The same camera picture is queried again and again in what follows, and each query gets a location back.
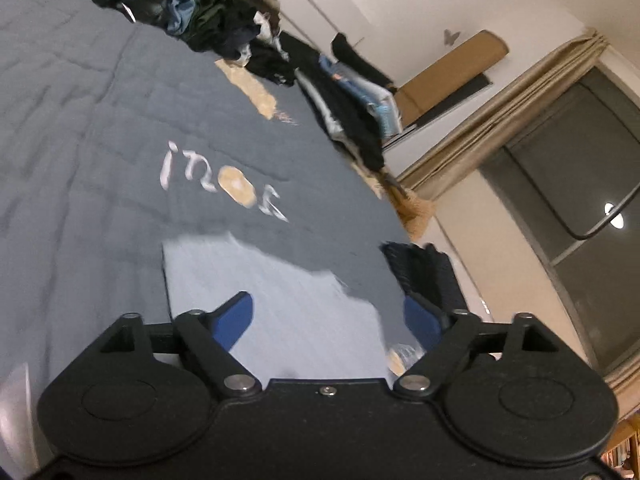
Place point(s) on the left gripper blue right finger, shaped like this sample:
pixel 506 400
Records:
pixel 446 338

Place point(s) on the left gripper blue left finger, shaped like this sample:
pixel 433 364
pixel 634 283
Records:
pixel 205 341

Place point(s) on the light grey hoodie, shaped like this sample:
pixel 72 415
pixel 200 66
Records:
pixel 305 323

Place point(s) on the stack of folded clothes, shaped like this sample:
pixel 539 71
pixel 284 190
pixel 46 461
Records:
pixel 355 100

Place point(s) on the pile of unfolded dark clothes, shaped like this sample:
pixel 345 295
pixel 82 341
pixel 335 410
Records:
pixel 244 32

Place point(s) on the dark dotted folded garment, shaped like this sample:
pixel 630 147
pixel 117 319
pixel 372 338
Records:
pixel 425 273

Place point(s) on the beige curtain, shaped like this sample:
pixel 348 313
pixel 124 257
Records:
pixel 497 121

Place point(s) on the dark window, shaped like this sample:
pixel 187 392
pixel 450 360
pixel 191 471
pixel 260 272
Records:
pixel 570 179

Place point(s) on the grey quilted bedspread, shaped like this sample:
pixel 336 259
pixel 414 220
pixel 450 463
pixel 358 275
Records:
pixel 115 138

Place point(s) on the brown cardboard box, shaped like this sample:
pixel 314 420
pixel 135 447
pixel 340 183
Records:
pixel 451 80

